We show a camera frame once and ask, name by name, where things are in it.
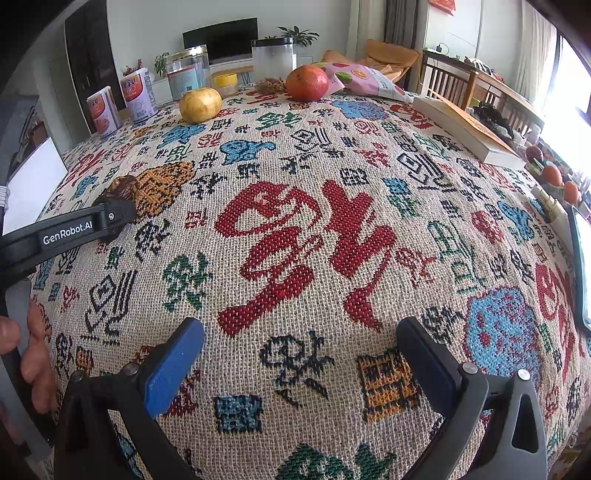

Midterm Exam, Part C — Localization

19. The thick paperback book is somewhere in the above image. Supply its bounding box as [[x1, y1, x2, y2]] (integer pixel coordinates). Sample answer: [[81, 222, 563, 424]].
[[412, 95, 527, 171]]

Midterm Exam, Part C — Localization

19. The white curtain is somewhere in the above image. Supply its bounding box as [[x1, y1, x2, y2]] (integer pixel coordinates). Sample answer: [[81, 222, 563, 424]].
[[512, 0, 559, 107]]

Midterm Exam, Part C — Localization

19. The clear jar with blue label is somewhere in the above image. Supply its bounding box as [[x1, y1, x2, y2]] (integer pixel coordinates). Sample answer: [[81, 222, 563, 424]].
[[165, 45, 212, 102]]

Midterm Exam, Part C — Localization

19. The dark glass cabinet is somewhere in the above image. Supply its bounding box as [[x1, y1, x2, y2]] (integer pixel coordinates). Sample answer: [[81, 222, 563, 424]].
[[65, 7, 125, 112]]

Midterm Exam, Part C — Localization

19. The black cloth bundle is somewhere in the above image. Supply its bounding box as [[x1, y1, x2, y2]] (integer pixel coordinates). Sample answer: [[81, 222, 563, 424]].
[[471, 102, 513, 139]]

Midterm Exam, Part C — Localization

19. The red label tin can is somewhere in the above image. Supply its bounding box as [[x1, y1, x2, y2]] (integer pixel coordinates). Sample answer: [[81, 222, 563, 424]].
[[87, 86, 123, 138]]

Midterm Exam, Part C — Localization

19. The pink snack packet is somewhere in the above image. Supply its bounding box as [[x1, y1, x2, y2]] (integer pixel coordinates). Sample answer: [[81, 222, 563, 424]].
[[318, 61, 416, 103]]

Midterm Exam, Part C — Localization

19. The large green potted plant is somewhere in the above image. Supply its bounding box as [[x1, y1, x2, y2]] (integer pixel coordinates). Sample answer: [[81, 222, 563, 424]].
[[278, 25, 319, 47]]

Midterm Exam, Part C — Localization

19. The black flat device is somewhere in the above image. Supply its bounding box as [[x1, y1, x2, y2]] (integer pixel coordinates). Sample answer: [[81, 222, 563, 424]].
[[568, 205, 591, 330]]

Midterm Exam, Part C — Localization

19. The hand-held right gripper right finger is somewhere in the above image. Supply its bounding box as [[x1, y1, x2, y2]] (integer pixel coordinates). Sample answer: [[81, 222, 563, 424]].
[[397, 316, 549, 480]]

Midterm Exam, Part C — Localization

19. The window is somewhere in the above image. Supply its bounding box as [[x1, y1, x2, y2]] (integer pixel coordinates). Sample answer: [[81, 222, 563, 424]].
[[542, 32, 591, 153]]

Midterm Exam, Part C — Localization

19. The orange cushioned lounge chair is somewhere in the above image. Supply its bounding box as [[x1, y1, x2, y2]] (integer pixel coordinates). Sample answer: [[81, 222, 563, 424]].
[[321, 39, 421, 86]]

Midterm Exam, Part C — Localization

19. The printed woven tablecloth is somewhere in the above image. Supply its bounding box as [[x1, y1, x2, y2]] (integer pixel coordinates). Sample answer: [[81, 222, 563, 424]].
[[30, 88, 591, 480]]

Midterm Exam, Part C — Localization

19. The grey curtain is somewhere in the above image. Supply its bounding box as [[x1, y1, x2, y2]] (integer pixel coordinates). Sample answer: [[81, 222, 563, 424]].
[[385, 0, 419, 49]]

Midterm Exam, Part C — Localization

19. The small yellow jar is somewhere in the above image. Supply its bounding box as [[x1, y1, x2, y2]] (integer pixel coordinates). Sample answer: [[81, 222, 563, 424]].
[[213, 73, 238, 99]]

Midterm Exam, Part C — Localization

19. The white cardboard box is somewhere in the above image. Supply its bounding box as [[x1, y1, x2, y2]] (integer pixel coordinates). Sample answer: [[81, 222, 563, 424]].
[[2, 137, 69, 236]]

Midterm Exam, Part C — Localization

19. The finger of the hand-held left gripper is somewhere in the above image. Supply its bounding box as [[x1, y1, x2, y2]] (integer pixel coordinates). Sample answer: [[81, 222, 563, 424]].
[[0, 200, 138, 283]]

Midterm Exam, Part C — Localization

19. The red pomegranate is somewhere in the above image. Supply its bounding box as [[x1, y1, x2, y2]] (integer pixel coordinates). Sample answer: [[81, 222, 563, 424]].
[[285, 65, 330, 103]]

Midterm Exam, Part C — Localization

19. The frosted jar with black lid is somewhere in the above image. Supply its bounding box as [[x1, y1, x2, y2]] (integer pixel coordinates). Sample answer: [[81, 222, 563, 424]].
[[251, 38, 296, 84]]

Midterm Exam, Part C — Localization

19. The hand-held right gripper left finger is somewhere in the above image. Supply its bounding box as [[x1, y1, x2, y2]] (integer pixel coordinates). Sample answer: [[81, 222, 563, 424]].
[[54, 316, 206, 480]]

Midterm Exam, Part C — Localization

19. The wooden slatted chair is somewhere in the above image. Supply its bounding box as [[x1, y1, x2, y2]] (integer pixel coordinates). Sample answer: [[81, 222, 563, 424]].
[[419, 50, 476, 109], [471, 69, 546, 134]]

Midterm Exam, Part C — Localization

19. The person's left hand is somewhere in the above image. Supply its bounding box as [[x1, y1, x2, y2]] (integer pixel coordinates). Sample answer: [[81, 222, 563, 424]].
[[0, 300, 58, 414]]

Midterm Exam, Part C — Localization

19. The black flat television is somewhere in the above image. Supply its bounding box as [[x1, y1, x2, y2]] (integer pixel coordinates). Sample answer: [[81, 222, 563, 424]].
[[182, 17, 259, 65]]

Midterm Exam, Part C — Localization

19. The yellow apple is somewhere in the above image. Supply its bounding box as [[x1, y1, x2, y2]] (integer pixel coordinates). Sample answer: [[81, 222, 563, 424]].
[[179, 88, 222, 124]]

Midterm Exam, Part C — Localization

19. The dark brown fruit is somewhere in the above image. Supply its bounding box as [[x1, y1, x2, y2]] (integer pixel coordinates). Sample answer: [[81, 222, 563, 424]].
[[95, 174, 139, 243]]

